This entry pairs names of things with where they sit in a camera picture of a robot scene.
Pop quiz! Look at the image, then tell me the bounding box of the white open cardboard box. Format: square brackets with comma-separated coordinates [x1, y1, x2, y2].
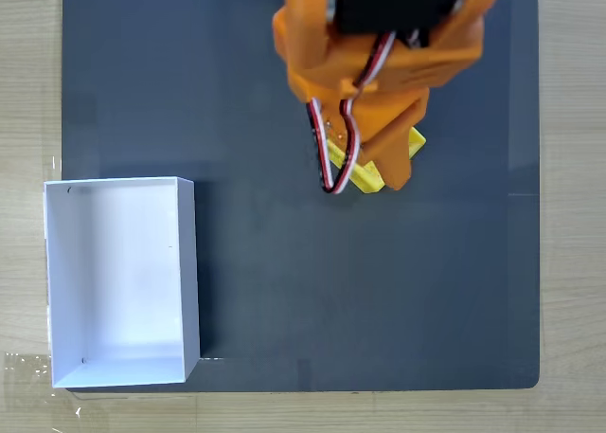
[43, 175, 202, 389]

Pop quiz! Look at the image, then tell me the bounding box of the dark grey table mat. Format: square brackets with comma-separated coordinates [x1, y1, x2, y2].
[61, 0, 542, 394]

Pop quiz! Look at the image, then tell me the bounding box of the red white black servo cable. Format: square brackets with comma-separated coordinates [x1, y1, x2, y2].
[306, 30, 397, 196]

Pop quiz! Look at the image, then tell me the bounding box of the yellow toy block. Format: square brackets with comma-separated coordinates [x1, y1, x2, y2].
[324, 127, 427, 195]

